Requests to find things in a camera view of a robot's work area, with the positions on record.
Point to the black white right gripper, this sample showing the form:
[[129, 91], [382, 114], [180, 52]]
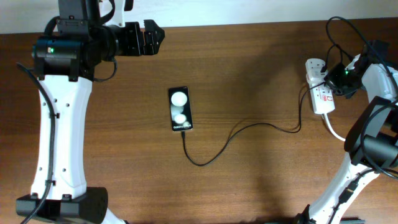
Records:
[[331, 79]]

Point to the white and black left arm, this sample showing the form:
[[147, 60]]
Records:
[[64, 73]]

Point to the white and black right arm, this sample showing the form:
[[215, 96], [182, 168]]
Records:
[[368, 151]]

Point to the black Galaxy flip phone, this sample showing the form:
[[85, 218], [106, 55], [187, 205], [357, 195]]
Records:
[[180, 109]]

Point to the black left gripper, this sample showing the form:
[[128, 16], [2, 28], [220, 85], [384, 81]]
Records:
[[136, 47]]

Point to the white USB charger adapter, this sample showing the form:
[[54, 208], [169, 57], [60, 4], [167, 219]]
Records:
[[316, 76]]

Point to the white power strip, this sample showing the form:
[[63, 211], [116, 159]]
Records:
[[321, 95]]

